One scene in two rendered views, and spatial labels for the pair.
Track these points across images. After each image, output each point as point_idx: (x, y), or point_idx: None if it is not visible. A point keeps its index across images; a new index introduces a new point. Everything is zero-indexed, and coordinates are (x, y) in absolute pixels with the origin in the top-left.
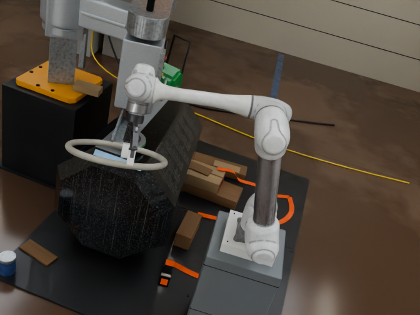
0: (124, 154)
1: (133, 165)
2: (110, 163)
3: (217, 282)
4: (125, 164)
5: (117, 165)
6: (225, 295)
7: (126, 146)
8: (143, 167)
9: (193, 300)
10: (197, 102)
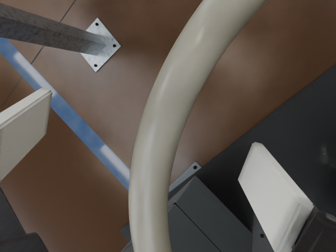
0: (254, 170)
1: (131, 169)
2: (181, 31)
3: (132, 250)
4: (142, 122)
5: (157, 76)
6: (129, 250)
7: (273, 212)
8: (129, 225)
9: (168, 210)
10: None
